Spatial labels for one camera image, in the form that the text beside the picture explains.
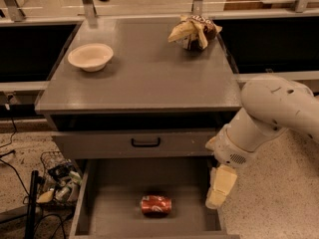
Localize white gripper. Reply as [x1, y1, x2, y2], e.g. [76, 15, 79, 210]
[205, 124, 254, 209]

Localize red coke can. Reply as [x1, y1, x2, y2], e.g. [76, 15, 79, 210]
[140, 195, 172, 215]

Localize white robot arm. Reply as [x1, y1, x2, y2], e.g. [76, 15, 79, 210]
[205, 74, 319, 209]

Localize grey top drawer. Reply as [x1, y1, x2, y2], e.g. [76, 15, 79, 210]
[53, 128, 217, 159]

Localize grey cabinet with counter top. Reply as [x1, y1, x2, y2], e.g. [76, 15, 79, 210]
[34, 16, 248, 176]

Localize grey open middle drawer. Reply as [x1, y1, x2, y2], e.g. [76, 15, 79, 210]
[70, 157, 240, 239]

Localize brown chip bag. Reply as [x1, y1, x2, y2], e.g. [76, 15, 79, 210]
[167, 15, 222, 50]

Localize white paper bowl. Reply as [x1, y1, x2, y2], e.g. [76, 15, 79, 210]
[68, 43, 114, 72]

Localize black drawer handle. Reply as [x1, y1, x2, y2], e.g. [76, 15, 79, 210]
[131, 137, 161, 148]

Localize wire basket with items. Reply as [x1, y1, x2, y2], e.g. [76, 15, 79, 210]
[37, 151, 82, 208]

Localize black stand post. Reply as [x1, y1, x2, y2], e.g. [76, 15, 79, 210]
[25, 170, 39, 239]

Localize black floor cable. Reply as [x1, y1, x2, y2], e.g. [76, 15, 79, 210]
[0, 93, 31, 197]

